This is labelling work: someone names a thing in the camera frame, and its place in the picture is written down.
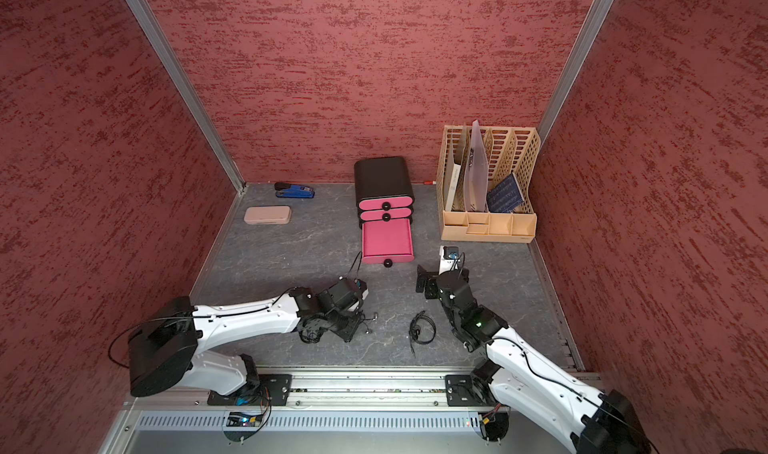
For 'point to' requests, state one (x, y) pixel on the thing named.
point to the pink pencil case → (267, 215)
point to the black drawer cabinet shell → (381, 178)
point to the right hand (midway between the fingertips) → (432, 271)
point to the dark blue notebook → (505, 196)
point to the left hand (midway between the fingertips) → (351, 331)
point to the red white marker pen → (430, 182)
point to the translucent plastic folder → (476, 170)
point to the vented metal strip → (219, 423)
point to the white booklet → (453, 187)
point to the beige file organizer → (510, 149)
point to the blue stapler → (285, 189)
